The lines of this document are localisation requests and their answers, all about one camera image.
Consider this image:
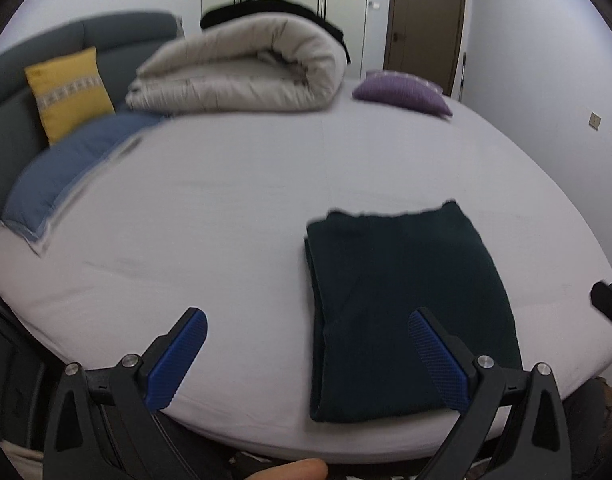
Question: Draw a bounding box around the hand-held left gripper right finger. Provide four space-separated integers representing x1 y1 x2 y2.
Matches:
407 307 573 480

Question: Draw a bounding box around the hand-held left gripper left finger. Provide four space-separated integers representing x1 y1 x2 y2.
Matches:
42 306 208 480

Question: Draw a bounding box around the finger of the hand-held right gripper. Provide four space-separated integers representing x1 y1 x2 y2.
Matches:
590 280 612 343

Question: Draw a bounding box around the dark green sweater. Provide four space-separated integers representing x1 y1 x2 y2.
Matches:
304 200 523 423

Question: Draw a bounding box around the person's left hand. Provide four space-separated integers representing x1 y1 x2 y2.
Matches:
246 459 330 480

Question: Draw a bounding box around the white bed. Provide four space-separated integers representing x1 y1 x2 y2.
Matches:
0 77 612 463

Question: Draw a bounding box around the blue pillow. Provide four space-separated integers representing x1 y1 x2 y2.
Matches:
0 112 169 256

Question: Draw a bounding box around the purple pillow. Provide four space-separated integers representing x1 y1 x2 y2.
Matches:
352 70 454 118

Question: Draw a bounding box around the yellow cushion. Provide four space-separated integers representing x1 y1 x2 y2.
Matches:
25 46 116 147

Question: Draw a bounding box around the beige folded duvet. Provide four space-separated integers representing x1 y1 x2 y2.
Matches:
125 12 348 113

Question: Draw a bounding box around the grey sofa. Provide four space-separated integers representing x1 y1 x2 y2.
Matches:
0 10 184 246

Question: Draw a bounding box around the brown door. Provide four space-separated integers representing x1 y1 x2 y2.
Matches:
383 0 468 98

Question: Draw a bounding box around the black cloth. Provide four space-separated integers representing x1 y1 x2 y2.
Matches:
200 0 351 65

